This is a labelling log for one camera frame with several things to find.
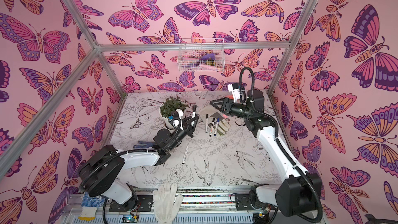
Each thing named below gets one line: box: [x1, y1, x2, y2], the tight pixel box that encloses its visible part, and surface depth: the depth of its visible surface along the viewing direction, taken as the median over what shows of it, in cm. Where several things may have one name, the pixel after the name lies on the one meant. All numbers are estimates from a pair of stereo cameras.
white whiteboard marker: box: [205, 113, 209, 134], surface depth 102 cm
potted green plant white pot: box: [159, 94, 191, 131], surface depth 92 cm
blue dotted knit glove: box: [133, 141, 156, 149], surface depth 96 cm
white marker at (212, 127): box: [209, 117, 216, 137], surface depth 102 cm
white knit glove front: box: [152, 182, 183, 224], surface depth 76 cm
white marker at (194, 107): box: [192, 104, 198, 119], surface depth 74 cm
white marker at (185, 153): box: [181, 143, 190, 165], surface depth 90 cm
